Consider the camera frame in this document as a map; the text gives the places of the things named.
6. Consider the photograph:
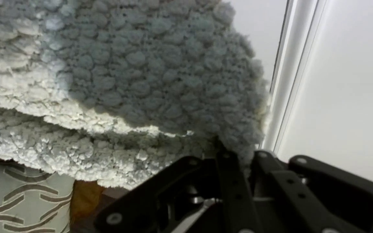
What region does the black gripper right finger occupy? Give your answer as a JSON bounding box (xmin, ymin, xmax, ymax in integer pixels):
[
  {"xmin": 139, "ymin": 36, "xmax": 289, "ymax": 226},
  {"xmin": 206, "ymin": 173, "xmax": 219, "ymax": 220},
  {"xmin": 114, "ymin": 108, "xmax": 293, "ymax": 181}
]
[{"xmin": 250, "ymin": 150, "xmax": 373, "ymax": 233}]

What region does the white fleece blanket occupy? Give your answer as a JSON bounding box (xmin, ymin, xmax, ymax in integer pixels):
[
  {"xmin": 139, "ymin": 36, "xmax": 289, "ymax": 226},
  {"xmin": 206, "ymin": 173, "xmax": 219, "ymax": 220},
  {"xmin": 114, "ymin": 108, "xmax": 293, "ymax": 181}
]
[{"xmin": 0, "ymin": 0, "xmax": 271, "ymax": 191}]

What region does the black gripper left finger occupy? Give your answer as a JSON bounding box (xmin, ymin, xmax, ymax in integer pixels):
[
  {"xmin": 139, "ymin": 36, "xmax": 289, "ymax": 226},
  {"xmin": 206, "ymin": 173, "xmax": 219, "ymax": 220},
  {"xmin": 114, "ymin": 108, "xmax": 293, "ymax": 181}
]
[{"xmin": 94, "ymin": 137, "xmax": 262, "ymax": 233}]

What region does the beige wave-patterned pillow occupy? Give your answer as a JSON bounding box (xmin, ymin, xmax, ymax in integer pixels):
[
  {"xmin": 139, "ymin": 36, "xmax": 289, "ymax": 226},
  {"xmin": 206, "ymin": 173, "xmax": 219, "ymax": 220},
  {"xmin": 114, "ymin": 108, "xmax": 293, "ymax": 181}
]
[{"xmin": 0, "ymin": 160, "xmax": 77, "ymax": 233}]

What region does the mustard brown throw blanket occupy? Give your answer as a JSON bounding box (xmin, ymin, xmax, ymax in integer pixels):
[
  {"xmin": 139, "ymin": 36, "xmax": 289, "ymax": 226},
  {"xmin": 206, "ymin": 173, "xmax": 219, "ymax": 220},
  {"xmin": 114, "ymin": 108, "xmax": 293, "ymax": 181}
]
[{"xmin": 69, "ymin": 178, "xmax": 131, "ymax": 231}]

